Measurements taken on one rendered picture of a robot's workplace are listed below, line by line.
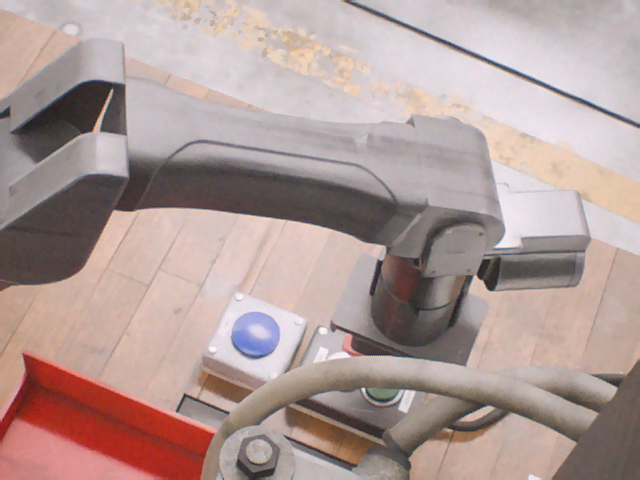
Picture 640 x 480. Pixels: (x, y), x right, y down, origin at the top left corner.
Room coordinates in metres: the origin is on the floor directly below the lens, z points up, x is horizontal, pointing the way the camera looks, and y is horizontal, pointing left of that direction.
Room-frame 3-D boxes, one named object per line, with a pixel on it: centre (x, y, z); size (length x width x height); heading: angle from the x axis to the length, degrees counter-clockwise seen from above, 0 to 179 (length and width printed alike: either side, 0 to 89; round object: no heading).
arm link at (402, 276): (0.46, -0.08, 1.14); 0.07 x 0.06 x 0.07; 106
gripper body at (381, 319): (0.45, -0.08, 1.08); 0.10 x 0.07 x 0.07; 78
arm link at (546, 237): (0.47, -0.11, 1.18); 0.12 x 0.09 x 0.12; 106
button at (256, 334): (0.48, 0.03, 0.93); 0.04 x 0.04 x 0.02
